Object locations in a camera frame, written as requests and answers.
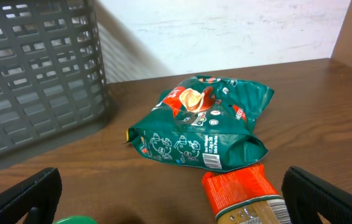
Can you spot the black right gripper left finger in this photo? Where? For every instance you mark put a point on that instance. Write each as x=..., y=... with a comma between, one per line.
x=34, y=199

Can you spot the green Nescafe coffee bag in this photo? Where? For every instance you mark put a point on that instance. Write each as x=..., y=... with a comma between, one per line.
x=204, y=122

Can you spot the orange spaghetti packet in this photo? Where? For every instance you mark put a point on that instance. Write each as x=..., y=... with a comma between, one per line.
x=245, y=196

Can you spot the grey plastic basket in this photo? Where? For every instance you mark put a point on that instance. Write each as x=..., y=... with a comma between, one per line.
x=52, y=80

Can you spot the green lid jar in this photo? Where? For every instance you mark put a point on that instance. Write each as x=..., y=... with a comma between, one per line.
x=78, y=219

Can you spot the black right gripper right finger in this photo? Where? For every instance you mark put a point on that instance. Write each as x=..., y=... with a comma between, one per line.
x=309, y=198

